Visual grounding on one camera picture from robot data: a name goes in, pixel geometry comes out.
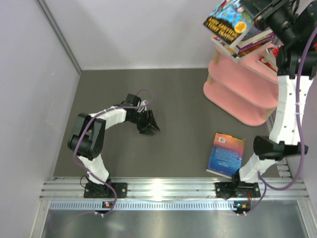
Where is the purple 117-storey treehouse book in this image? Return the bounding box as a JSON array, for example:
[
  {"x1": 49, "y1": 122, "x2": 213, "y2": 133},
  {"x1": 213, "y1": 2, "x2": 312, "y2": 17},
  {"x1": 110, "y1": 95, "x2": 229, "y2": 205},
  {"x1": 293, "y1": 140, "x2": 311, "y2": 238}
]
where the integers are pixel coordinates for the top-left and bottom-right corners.
[{"x1": 236, "y1": 30, "x2": 274, "y2": 51}]

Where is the red starred book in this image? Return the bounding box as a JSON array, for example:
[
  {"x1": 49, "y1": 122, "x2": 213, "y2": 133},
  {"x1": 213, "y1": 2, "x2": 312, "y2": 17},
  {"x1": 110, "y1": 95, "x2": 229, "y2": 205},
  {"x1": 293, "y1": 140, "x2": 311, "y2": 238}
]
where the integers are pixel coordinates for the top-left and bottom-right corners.
[{"x1": 271, "y1": 45, "x2": 281, "y2": 65}]

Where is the red 13-storey treehouse book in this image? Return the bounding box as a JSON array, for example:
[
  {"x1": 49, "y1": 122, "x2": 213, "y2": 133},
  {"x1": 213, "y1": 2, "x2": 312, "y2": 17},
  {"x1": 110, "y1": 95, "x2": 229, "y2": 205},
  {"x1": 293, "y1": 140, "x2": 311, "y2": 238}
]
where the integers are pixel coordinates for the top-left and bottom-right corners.
[{"x1": 256, "y1": 57, "x2": 277, "y2": 75}]

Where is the black yellow book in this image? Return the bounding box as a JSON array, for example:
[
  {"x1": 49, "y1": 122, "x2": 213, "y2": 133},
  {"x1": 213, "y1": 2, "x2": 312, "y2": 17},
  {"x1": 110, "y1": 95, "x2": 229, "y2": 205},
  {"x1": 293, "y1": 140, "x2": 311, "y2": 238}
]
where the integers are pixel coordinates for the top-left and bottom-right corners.
[{"x1": 203, "y1": 0, "x2": 254, "y2": 48}]

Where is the dark brown paperback book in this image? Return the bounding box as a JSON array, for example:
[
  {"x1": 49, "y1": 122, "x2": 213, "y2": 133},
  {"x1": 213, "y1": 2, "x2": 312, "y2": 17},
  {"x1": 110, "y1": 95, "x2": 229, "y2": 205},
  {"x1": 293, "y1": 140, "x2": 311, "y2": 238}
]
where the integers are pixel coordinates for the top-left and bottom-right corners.
[{"x1": 229, "y1": 45, "x2": 269, "y2": 63}]

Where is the Roald Dahl Charlie book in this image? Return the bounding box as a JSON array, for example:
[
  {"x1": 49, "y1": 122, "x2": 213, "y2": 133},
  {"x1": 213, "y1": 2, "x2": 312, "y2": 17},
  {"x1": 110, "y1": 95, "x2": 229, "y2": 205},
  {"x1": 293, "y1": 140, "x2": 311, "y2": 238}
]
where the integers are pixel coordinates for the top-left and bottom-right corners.
[{"x1": 211, "y1": 35, "x2": 239, "y2": 58}]

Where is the blue orange paperback book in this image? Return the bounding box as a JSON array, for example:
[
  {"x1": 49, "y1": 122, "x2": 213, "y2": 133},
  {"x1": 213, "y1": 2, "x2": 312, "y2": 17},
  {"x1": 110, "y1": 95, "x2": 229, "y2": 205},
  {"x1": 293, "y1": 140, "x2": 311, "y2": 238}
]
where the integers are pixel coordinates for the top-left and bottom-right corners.
[{"x1": 206, "y1": 132, "x2": 245, "y2": 179}]

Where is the yellow illustrated paperback book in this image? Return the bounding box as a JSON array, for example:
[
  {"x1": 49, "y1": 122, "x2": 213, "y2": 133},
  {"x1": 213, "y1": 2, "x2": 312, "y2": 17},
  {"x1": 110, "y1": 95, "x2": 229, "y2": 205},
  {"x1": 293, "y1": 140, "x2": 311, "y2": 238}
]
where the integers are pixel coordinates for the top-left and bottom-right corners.
[{"x1": 264, "y1": 48, "x2": 276, "y2": 62}]

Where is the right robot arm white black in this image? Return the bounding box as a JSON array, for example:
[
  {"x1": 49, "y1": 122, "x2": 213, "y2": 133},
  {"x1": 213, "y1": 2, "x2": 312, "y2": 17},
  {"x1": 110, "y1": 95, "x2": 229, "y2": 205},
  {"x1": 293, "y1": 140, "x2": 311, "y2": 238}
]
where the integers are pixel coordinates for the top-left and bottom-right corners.
[{"x1": 230, "y1": 0, "x2": 317, "y2": 194}]

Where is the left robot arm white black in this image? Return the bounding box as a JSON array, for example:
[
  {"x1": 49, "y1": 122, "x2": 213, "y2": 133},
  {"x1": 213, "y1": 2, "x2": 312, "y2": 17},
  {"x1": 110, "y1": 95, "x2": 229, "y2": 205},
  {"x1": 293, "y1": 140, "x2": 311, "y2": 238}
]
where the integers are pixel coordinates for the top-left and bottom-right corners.
[{"x1": 67, "y1": 94, "x2": 160, "y2": 198}]

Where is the pink three-tier shelf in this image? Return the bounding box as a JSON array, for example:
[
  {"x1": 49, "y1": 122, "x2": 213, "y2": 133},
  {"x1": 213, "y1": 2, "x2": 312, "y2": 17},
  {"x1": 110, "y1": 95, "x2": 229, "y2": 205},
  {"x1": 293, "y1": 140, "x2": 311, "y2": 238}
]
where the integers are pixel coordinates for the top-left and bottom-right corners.
[{"x1": 203, "y1": 43, "x2": 278, "y2": 126}]

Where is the aluminium mounting rail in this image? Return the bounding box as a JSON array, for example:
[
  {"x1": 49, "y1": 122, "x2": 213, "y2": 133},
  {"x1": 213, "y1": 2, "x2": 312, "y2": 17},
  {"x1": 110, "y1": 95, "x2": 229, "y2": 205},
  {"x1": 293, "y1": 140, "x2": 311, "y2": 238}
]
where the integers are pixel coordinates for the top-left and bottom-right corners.
[{"x1": 40, "y1": 177, "x2": 309, "y2": 202}]

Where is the perforated cable duct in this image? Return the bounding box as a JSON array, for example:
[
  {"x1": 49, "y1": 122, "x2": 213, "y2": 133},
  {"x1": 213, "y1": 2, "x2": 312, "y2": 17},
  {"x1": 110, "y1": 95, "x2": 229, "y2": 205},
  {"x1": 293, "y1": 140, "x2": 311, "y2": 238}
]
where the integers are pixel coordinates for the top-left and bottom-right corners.
[{"x1": 50, "y1": 200, "x2": 249, "y2": 211}]

